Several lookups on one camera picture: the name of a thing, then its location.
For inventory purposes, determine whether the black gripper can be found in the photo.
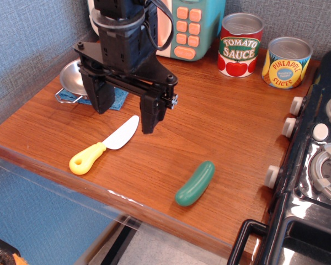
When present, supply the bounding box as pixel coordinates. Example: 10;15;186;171
74;16;178;134

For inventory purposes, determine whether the yellow handled toy knife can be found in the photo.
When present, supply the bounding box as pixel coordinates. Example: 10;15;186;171
69;115;140;175

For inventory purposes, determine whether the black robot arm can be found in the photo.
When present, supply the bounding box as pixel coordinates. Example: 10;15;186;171
74;1;178;134

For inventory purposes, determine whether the tomato sauce can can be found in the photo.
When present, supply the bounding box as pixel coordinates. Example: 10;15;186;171
217;13;264;78

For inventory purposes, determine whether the blue folded cloth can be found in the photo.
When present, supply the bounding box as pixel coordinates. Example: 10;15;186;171
55;88;129;110

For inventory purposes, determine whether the small steel pan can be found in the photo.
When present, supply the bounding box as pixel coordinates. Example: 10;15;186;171
55;59;89;104

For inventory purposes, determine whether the teal toy microwave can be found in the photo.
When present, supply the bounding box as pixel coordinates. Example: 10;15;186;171
87;0;227;62

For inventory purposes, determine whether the green toy cucumber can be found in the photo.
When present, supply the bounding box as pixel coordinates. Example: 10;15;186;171
175;161;215;207

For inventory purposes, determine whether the pineapple slices can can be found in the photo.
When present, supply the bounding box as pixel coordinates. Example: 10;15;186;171
261;36;313;89

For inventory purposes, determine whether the black toy stove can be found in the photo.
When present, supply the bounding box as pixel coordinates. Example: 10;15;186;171
228;50;331;264

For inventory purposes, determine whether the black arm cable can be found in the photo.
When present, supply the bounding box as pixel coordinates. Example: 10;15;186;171
143;0;175;52

